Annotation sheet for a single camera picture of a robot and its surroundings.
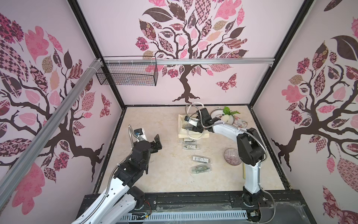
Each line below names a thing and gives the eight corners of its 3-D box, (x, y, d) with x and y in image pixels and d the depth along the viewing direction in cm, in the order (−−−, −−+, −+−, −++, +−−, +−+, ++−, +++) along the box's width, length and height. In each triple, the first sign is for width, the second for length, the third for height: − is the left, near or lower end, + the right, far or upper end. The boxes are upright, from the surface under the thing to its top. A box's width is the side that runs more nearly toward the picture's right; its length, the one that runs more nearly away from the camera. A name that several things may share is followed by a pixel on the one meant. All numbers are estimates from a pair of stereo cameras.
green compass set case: (190, 174, 85) (191, 173, 84) (189, 167, 88) (189, 165, 86) (211, 171, 86) (212, 170, 85) (209, 164, 89) (210, 163, 87)
